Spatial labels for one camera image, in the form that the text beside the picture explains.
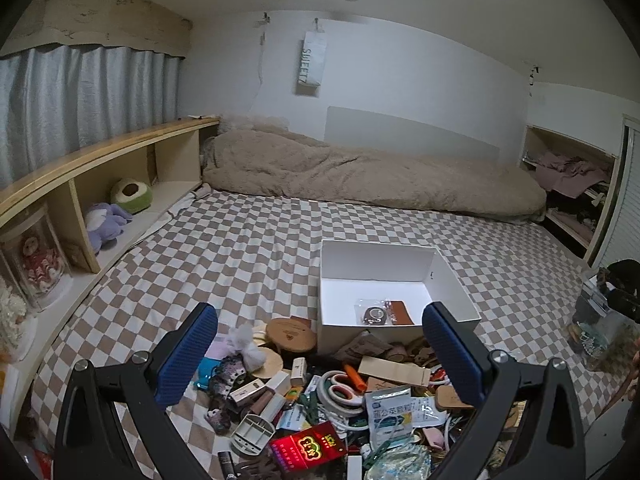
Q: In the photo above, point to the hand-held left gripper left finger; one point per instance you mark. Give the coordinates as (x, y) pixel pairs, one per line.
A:
(187, 355)

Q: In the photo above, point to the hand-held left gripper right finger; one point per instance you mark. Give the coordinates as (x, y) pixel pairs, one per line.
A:
(452, 355)

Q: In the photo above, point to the white fluffy pompom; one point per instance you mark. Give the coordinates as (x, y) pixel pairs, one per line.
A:
(247, 347)

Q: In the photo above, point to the brown leather card holder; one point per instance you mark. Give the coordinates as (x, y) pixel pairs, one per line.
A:
(400, 312)

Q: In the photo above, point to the dark brown tape roll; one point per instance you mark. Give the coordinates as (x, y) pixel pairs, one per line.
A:
(372, 314)

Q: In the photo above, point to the white cardboard box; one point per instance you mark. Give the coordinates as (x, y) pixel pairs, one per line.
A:
(345, 330)

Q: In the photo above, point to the cream small box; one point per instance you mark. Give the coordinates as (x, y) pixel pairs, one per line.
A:
(298, 371)

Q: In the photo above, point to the brown hair claw clip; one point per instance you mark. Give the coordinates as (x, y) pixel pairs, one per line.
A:
(260, 472)

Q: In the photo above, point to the teal pouch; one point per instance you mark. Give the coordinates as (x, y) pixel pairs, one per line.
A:
(206, 375)

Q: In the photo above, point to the brown fluffy thing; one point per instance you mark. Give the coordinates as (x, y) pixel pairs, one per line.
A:
(622, 270)

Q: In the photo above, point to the clear storage box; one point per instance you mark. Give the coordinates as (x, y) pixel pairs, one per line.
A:
(595, 330)

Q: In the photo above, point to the small wooden tag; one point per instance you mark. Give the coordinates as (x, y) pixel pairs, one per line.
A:
(447, 397)

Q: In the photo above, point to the floral fabric scrunchie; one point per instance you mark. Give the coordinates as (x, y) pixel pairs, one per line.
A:
(225, 380)

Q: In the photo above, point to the wooden cutout coaster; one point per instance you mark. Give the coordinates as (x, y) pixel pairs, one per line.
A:
(405, 352)

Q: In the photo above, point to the white paper leaflet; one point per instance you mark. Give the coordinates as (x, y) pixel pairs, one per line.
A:
(430, 410)

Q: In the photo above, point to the light wooden block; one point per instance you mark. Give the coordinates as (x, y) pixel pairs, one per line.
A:
(392, 370)

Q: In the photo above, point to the white lipstick box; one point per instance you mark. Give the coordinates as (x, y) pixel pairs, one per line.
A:
(247, 391)

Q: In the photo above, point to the brown packet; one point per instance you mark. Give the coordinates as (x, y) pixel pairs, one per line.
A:
(367, 345)

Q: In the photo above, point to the pink case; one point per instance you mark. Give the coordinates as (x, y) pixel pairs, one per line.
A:
(434, 439)

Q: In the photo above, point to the white medicine sachet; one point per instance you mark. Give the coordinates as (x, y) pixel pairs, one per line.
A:
(387, 412)

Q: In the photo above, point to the brown lipstick tube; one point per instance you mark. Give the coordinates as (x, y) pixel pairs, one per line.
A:
(265, 402)

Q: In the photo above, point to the closet shelves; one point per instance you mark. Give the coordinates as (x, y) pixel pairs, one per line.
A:
(570, 225)

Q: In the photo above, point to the orange utility knife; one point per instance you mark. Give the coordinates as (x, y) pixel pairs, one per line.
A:
(356, 377)

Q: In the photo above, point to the white tube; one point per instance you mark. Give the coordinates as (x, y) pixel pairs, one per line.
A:
(275, 407)

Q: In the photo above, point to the grey plastic organiser tray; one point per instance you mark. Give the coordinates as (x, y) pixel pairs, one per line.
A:
(252, 435)

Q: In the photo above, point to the wooden oval lid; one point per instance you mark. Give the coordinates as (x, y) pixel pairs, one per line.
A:
(290, 335)

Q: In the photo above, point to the white louvre door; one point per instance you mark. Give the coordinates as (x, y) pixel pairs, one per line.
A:
(625, 200)

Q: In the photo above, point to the checkered bedsheet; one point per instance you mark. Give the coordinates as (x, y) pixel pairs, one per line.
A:
(240, 260)

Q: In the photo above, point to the black tube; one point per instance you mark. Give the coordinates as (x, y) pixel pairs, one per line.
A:
(226, 465)

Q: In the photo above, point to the blue floral plastic bag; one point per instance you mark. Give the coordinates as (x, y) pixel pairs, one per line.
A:
(400, 462)

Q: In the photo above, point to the green plastic clip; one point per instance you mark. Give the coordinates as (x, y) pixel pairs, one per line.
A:
(310, 407)

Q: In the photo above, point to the white tape roll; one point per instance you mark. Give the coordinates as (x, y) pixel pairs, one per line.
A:
(320, 400)

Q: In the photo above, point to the pink clothes pile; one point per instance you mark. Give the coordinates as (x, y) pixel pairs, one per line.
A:
(570, 167)

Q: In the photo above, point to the red box gold print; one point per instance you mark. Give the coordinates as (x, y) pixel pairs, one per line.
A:
(307, 447)

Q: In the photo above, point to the purple plush toy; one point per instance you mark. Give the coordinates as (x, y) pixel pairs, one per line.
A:
(105, 225)

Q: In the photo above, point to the wooden bedside shelf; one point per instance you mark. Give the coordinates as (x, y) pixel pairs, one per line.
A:
(82, 230)

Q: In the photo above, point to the green avocado plush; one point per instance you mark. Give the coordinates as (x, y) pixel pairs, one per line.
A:
(131, 195)

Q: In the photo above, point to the doll in clear dome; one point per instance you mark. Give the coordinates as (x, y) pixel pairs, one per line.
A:
(35, 260)

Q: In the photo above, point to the white flower bouquet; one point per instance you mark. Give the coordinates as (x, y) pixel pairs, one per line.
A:
(10, 320)

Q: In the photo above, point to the beige fluffy blanket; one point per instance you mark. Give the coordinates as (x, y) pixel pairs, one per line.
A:
(375, 180)

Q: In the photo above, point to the white headboard panel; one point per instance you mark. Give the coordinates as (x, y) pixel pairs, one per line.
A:
(410, 132)

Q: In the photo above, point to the grey curtain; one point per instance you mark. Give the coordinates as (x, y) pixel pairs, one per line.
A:
(75, 105)

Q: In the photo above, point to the white hanging tissue bag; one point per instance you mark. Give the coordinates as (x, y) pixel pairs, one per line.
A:
(310, 60)

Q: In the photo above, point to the beige printed valance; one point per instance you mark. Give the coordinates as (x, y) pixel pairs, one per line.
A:
(100, 15)

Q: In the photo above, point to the black wall hook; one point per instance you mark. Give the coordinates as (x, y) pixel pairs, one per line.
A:
(534, 71)

